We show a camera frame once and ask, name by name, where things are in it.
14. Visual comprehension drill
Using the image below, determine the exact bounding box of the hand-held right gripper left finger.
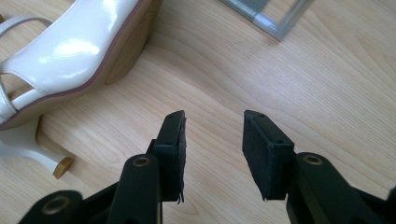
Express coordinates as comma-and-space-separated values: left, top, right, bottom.
146, 109, 188, 204

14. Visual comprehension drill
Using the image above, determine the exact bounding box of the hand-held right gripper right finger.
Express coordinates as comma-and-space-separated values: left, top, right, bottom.
242, 109, 296, 202

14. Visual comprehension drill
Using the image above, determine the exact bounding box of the white high-heeled sandal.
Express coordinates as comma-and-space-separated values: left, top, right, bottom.
0, 0, 164, 180

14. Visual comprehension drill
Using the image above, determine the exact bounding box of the grey metal shoe rack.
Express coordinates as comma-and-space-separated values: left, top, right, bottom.
218, 0, 316, 43

